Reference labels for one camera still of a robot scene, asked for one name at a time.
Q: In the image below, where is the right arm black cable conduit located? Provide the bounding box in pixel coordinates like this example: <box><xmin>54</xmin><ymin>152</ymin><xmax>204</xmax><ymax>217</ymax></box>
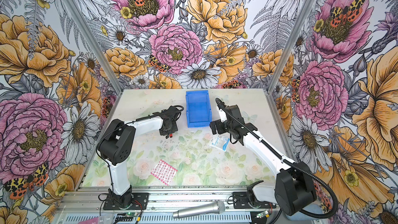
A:
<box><xmin>215</xmin><ymin>97</ymin><xmax>339</xmax><ymax>219</ymax></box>

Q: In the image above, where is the pink patterned sheet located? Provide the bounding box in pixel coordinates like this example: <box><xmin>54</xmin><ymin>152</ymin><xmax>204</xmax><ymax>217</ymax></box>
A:
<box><xmin>150</xmin><ymin>160</ymin><xmax>178</xmax><ymax>186</ymax></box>

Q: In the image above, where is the metal corner frame post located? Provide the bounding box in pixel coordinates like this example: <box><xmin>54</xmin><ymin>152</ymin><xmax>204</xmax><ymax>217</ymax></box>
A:
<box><xmin>267</xmin><ymin>0</ymin><xmax>316</xmax><ymax>94</ymax></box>

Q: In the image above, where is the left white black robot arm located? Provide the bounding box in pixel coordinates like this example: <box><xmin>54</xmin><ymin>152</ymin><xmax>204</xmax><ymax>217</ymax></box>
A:
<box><xmin>96</xmin><ymin>105</ymin><xmax>184</xmax><ymax>210</ymax></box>

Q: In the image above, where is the clear plastic packet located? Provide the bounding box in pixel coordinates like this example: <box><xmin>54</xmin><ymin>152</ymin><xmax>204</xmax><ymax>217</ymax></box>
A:
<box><xmin>209</xmin><ymin>134</ymin><xmax>230</xmax><ymax>152</ymax></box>

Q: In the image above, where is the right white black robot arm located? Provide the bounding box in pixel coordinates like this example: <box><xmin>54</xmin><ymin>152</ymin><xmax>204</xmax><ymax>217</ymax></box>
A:
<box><xmin>210</xmin><ymin>98</ymin><xmax>318</xmax><ymax>218</ymax></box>

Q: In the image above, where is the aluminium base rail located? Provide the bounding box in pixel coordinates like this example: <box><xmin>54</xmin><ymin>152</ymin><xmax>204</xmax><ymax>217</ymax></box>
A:
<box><xmin>54</xmin><ymin>186</ymin><xmax>279</xmax><ymax>224</ymax></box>

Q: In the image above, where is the blue plastic bin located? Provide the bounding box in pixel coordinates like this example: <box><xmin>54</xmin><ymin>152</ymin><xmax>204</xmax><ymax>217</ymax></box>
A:
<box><xmin>186</xmin><ymin>90</ymin><xmax>212</xmax><ymax>128</ymax></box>

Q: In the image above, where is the left metal corner post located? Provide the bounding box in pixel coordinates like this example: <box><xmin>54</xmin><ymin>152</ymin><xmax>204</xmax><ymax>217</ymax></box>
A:
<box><xmin>62</xmin><ymin>0</ymin><xmax>123</xmax><ymax>95</ymax></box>

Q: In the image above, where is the silver microphone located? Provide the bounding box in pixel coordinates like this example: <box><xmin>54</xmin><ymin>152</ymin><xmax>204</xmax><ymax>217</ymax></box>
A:
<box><xmin>173</xmin><ymin>201</ymin><xmax>226</xmax><ymax>219</ymax></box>

